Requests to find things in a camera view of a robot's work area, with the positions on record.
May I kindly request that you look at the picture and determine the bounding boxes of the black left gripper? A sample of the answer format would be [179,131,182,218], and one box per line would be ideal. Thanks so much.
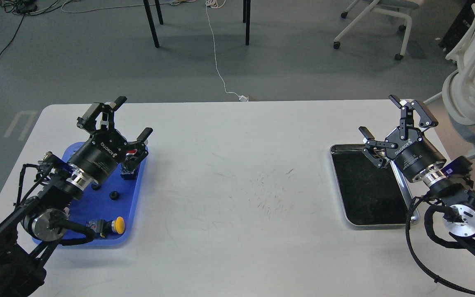
[68,96,153,184]

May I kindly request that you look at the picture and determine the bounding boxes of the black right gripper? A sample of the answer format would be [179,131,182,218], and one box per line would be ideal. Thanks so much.
[359,95,447,182]

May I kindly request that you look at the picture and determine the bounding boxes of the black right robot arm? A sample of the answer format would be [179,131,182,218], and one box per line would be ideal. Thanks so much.
[359,95,475,256]

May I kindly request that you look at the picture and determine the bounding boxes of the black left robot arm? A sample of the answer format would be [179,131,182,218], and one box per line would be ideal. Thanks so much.
[0,96,153,297]

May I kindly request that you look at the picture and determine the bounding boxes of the blue plastic tray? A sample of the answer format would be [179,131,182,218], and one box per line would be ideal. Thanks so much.
[32,142,149,247]

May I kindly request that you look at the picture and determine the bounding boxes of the silver metal tray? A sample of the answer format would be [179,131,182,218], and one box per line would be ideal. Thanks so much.
[330,144,413,231]

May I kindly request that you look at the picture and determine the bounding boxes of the white office chair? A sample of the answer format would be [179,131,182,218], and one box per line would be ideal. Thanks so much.
[333,0,420,61]

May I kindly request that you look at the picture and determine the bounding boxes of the black table legs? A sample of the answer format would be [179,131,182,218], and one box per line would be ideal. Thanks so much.
[143,0,252,49]

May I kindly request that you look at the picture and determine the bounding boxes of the red push button switch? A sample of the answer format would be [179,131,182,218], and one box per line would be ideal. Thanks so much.
[120,150,138,180]

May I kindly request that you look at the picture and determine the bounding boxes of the yellow push button switch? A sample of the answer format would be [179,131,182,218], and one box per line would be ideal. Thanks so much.
[85,216,126,238]

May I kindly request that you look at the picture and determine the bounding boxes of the white floor cable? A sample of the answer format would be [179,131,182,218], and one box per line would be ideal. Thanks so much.
[61,0,249,102]

